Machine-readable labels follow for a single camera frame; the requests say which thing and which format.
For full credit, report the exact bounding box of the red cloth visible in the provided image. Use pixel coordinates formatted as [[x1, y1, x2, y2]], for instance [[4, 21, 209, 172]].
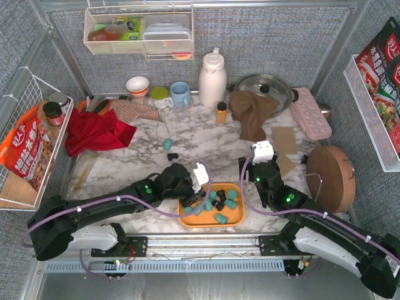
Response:
[[65, 109, 137, 158]]

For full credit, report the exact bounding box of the blue mug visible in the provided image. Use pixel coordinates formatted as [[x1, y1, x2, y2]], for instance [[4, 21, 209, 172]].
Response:
[[170, 81, 192, 108]]

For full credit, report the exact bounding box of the red seasoning packet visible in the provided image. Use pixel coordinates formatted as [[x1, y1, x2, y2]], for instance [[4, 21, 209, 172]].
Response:
[[356, 16, 399, 154]]

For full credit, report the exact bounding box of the white orange striped bowl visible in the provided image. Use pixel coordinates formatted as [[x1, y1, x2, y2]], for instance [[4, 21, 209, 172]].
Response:
[[126, 76, 149, 98]]

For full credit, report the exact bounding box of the white thermos jug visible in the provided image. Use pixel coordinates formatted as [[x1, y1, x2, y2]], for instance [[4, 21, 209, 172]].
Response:
[[199, 47, 227, 109]]

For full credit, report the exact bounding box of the clear plastic food container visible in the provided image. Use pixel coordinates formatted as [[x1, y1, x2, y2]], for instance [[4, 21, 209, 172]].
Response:
[[142, 14, 192, 53]]

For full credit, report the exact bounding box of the pink egg tray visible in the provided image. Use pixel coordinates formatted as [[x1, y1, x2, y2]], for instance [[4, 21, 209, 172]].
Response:
[[289, 87, 332, 141]]

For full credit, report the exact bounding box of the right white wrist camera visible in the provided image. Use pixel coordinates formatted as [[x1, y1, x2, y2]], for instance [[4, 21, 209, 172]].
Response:
[[252, 140, 274, 165]]

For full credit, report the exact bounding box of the red lid glass jar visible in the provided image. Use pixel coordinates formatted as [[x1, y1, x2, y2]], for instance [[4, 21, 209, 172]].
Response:
[[42, 102, 64, 126]]

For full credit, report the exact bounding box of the red snack bag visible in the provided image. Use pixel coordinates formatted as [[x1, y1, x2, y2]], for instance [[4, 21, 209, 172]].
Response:
[[1, 105, 53, 191]]

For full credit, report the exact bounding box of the green lid white cup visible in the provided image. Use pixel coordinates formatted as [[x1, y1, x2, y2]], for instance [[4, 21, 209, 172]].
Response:
[[151, 86, 173, 109]]

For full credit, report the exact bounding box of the silver lid glass jar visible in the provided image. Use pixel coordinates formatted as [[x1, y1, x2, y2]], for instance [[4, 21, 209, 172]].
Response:
[[49, 92, 69, 108]]

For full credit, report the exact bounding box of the orange plastic tray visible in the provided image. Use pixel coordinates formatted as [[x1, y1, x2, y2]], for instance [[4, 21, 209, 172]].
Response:
[[178, 182, 245, 228]]

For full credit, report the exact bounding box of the white wire wall basket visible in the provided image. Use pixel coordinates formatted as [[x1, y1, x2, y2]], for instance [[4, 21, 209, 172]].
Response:
[[1, 67, 74, 211]]

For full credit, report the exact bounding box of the striped beige cloth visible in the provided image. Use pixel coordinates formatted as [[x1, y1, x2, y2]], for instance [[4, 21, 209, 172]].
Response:
[[110, 99, 163, 124]]

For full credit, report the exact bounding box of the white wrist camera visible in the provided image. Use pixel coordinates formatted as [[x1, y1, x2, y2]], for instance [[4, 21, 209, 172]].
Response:
[[252, 140, 274, 165], [191, 162, 209, 193]]

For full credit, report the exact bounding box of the brown cloth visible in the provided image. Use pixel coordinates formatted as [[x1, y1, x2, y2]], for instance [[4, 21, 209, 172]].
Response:
[[229, 91, 279, 143]]

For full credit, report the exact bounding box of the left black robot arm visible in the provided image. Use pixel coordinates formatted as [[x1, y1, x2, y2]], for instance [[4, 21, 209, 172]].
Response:
[[21, 162, 212, 261]]

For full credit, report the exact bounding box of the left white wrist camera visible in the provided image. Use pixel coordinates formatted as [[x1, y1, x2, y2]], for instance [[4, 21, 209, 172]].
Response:
[[191, 162, 209, 193]]

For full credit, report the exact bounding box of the cream wall shelf basket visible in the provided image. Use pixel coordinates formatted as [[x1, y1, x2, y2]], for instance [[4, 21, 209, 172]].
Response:
[[83, 4, 194, 60]]

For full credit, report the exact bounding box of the orange spice bottle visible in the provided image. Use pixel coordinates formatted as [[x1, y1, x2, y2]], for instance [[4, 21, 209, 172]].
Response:
[[216, 102, 227, 124]]

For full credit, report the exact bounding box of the right white wall basket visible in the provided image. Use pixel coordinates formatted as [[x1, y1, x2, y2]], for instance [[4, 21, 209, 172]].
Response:
[[343, 54, 399, 173]]

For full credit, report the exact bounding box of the round wooden board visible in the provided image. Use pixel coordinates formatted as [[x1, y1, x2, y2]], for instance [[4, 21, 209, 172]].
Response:
[[306, 146, 356, 213]]

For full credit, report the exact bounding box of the steel pot with lid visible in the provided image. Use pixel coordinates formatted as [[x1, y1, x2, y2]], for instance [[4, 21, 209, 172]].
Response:
[[229, 74, 299, 116]]

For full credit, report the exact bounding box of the black coffee capsule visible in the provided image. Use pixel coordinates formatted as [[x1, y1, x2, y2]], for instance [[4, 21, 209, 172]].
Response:
[[167, 153, 179, 161], [211, 200, 224, 211], [216, 189, 226, 203]]

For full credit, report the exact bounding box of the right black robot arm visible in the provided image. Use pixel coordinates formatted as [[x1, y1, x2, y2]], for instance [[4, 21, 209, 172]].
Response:
[[238, 157, 399, 299]]

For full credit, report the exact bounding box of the black small lid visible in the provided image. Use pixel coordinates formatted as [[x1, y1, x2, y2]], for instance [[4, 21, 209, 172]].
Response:
[[301, 155, 309, 164]]

